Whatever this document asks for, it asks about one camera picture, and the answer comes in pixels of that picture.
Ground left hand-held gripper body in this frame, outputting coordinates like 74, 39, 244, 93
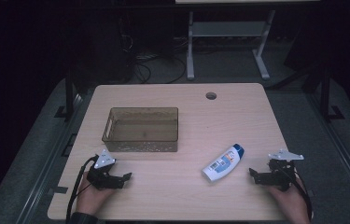
86, 148, 126, 190

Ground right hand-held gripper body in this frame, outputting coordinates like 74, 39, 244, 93
265, 148, 305, 192

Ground white and blue shampoo bottle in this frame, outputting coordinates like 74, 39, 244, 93
202, 143, 245, 184

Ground translucent brown plastic bin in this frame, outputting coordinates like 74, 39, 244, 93
101, 106, 179, 153

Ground person's left hand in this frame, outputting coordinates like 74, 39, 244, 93
76, 172, 117, 217

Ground black tape strip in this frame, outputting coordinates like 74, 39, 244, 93
50, 186, 69, 195

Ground person's dark left sleeve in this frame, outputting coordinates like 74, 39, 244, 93
69, 211, 99, 224

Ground white metal stand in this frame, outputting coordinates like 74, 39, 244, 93
186, 9, 276, 81

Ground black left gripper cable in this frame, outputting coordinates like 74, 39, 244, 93
65, 156, 98, 224

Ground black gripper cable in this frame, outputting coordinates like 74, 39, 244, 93
65, 156, 98, 224
293, 170, 315, 221

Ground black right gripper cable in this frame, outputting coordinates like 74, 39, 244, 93
293, 170, 315, 221

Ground black metal post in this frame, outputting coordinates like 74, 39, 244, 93
63, 70, 81, 123
317, 65, 345, 123

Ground black floor cables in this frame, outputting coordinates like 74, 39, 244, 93
119, 33, 188, 85

